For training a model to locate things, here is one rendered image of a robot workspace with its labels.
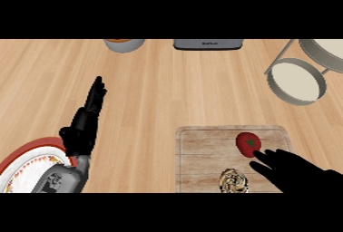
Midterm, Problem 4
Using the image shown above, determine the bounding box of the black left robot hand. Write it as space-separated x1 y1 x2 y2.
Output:
57 75 107 158

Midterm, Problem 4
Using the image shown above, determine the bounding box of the dark grey appliance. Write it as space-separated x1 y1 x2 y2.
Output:
171 38 245 52

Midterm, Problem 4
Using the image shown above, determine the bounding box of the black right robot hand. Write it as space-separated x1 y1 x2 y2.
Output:
248 148 343 194

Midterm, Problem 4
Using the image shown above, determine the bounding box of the wooden cutting board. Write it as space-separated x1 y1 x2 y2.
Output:
174 124 293 194

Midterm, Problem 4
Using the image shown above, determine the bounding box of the red rimmed white plate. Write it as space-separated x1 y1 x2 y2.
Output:
0 136 79 194

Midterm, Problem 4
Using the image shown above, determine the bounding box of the grey bowl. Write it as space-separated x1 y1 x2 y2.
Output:
103 38 147 54

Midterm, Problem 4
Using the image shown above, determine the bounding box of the grey tiered basket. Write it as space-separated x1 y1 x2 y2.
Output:
262 38 343 107

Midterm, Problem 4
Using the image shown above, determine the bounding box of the red tomato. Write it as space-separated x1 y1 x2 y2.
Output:
234 131 262 159

